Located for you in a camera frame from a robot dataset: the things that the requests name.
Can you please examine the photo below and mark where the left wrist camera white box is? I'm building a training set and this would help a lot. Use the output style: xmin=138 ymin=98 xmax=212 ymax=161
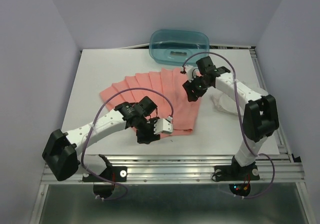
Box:
xmin=153 ymin=118 xmax=174 ymax=135

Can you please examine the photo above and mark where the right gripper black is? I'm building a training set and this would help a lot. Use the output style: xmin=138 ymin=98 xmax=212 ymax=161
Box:
xmin=182 ymin=74 xmax=211 ymax=103

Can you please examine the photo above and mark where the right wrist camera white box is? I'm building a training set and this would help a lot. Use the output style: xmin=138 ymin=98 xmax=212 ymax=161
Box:
xmin=180 ymin=65 xmax=197 ymax=82

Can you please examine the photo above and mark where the pink skirt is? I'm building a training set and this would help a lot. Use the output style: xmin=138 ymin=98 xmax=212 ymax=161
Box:
xmin=100 ymin=68 xmax=201 ymax=136

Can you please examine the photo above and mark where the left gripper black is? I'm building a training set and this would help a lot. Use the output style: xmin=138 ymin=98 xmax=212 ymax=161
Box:
xmin=135 ymin=116 xmax=160 ymax=145

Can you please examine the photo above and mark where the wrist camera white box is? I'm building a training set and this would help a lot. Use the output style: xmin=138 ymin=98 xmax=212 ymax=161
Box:
xmin=180 ymin=65 xmax=197 ymax=82
xmin=153 ymin=118 xmax=174 ymax=135

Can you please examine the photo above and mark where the white pleated skirt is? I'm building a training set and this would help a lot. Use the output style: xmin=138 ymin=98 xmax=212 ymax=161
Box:
xmin=209 ymin=82 xmax=268 ymax=116

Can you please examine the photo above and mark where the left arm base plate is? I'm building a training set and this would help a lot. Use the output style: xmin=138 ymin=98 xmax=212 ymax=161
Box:
xmin=82 ymin=166 xmax=129 ymax=202

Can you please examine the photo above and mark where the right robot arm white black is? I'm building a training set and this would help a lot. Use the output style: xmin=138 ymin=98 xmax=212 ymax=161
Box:
xmin=181 ymin=56 xmax=279 ymax=179

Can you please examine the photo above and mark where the aluminium frame rail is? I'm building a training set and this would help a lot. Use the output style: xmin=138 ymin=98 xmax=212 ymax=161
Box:
xmin=29 ymin=43 xmax=315 ymax=224

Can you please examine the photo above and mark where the grey fabric basket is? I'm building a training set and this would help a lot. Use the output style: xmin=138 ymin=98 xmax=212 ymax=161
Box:
xmin=149 ymin=29 xmax=210 ymax=66

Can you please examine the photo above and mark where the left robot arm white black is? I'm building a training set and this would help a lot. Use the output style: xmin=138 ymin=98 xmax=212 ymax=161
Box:
xmin=42 ymin=96 xmax=161 ymax=181

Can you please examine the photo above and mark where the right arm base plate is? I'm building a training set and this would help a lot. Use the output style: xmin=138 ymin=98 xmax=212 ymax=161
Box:
xmin=211 ymin=163 xmax=260 ymax=199

